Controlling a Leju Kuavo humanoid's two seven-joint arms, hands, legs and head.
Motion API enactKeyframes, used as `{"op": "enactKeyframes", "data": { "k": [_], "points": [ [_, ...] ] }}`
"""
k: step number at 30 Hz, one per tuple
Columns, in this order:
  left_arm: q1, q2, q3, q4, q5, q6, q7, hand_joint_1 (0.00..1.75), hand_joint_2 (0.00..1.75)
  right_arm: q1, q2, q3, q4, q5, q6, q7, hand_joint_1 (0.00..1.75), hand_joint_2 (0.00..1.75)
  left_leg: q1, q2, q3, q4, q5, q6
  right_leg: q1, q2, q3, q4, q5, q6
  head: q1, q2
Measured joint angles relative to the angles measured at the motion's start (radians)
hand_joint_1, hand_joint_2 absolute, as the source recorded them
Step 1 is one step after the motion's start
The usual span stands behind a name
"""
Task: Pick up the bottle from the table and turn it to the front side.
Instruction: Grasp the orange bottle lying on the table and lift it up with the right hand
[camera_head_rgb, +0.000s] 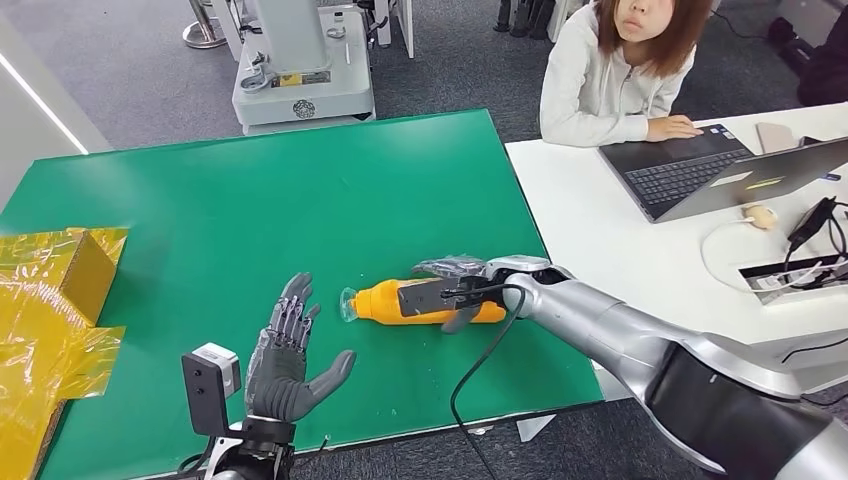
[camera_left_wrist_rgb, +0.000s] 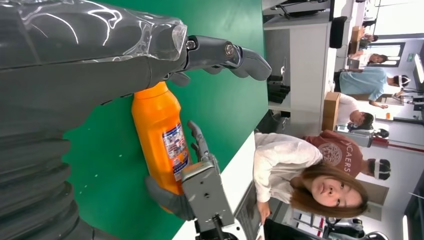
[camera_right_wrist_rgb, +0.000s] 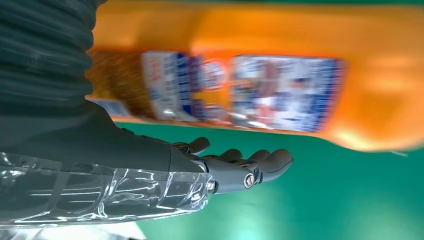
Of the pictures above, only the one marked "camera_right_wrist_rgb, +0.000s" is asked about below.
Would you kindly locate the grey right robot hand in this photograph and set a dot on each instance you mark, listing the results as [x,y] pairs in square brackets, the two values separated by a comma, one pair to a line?
[99,172]

